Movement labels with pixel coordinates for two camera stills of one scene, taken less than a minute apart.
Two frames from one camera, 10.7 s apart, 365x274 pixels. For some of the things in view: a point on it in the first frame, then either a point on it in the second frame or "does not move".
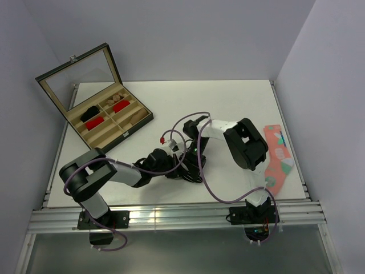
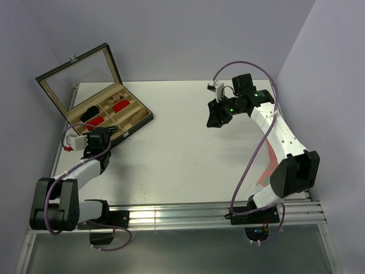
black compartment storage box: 90,90 does not move
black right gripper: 192,164 -> 216,114
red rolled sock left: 91,124 does not move
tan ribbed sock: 138,116 does not move
